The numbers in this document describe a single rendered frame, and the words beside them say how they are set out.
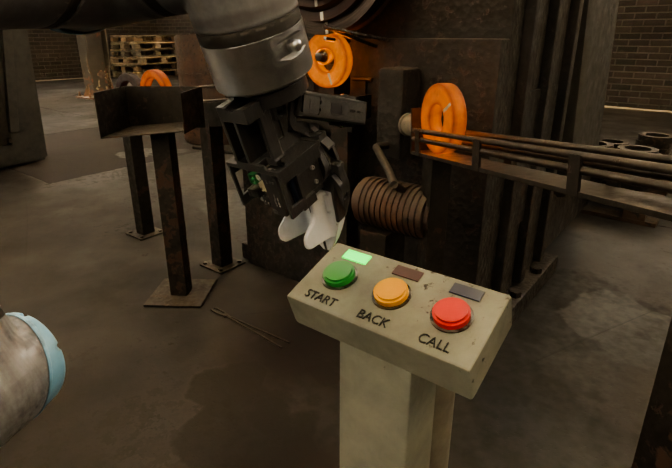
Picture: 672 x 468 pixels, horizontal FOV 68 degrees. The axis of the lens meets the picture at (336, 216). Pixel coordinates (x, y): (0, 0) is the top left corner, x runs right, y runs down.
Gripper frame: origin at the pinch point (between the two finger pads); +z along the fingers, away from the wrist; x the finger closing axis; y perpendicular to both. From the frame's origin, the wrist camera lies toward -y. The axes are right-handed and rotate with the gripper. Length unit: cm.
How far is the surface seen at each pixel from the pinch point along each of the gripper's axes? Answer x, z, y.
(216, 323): -83, 77, -19
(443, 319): 14.8, 5.5, 1.7
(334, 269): -0.6, 5.5, 0.1
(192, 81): -313, 85, -197
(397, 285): 7.9, 5.5, -0.6
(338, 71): -56, 14, -74
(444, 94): -15, 10, -58
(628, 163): 25.3, 2.6, -27.9
